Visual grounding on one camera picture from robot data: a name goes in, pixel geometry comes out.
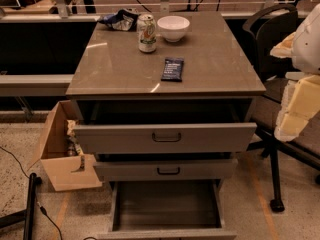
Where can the foam padded gripper body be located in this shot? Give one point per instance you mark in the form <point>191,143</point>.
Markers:
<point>307,45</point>

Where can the grey bottom drawer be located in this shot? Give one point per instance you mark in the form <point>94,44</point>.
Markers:
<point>166,210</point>

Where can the grey drawer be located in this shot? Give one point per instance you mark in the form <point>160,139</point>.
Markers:
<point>165,138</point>
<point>166,210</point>
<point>165,170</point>

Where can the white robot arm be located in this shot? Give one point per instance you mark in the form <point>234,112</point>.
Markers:
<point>303,45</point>

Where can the grey top drawer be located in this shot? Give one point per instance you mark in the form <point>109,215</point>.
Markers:
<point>165,138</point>

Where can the grey middle drawer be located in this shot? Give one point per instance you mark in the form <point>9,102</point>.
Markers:
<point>165,170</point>

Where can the grey drawer cabinet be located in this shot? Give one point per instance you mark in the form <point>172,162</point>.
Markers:
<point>116,84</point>

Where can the black office chair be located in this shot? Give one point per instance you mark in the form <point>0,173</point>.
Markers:
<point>267,33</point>

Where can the dark blue snack bar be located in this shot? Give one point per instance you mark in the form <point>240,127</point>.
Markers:
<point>173,69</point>

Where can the white bowl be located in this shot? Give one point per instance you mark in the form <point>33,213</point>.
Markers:
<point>173,28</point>

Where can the green soda can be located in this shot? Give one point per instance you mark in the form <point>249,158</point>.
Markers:
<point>146,30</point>

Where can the crumpled blue chip bag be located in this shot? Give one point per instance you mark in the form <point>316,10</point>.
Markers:
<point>123,20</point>

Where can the cardboard box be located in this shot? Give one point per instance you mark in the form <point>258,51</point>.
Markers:
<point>64,172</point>

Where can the black stand leg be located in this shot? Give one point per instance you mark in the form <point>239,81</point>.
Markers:
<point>27,215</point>

